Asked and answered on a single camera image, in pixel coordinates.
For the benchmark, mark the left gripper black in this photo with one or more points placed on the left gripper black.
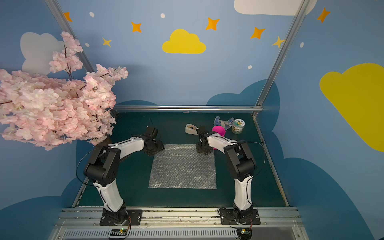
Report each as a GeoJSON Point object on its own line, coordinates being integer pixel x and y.
{"type": "Point", "coordinates": [155, 147]}

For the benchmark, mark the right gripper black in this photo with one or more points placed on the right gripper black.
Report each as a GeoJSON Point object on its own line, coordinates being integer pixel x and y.
{"type": "Point", "coordinates": [202, 148]}

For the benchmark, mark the pink plastic wine glass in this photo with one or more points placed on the pink plastic wine glass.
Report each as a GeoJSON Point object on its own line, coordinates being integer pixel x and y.
{"type": "Point", "coordinates": [219, 130]}

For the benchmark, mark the bubble wrap sheet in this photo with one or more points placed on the bubble wrap sheet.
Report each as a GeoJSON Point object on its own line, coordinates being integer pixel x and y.
{"type": "Point", "coordinates": [182, 167]}

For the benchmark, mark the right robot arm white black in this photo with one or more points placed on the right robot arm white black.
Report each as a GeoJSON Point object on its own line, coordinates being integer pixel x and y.
{"type": "Point", "coordinates": [241, 164]}

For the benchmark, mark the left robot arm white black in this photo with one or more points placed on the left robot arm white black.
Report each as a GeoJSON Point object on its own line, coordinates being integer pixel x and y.
{"type": "Point", "coordinates": [102, 170]}

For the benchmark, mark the beige tape dispenser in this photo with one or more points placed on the beige tape dispenser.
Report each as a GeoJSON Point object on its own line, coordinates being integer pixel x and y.
{"type": "Point", "coordinates": [191, 129]}

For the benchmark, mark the blue white work glove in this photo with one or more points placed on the blue white work glove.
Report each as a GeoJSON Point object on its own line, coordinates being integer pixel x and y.
{"type": "Point", "coordinates": [225, 124]}

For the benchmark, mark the green label tape roll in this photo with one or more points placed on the green label tape roll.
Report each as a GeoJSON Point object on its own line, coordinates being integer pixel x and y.
{"type": "Point", "coordinates": [238, 126]}

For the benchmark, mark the left controller board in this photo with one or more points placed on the left controller board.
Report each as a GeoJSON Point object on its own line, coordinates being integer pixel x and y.
{"type": "Point", "coordinates": [118, 234]}

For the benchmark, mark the controller board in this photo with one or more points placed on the controller board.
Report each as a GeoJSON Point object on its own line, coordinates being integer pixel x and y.
{"type": "Point", "coordinates": [118, 234]}
{"type": "Point", "coordinates": [244, 234]}

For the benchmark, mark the pink cherry blossom tree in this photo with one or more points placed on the pink cherry blossom tree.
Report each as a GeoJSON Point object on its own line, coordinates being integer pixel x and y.
{"type": "Point", "coordinates": [48, 112]}

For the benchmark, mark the right controller board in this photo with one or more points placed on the right controller board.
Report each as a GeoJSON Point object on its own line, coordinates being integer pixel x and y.
{"type": "Point", "coordinates": [244, 234]}

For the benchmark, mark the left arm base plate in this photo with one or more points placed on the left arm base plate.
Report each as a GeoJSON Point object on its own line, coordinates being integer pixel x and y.
{"type": "Point", "coordinates": [133, 216]}

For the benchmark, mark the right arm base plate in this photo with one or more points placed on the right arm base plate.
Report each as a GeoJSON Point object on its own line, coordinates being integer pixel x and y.
{"type": "Point", "coordinates": [229, 217]}

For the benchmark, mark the aluminium rail frame front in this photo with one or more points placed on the aluminium rail frame front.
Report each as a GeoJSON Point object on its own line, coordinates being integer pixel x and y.
{"type": "Point", "coordinates": [179, 224]}

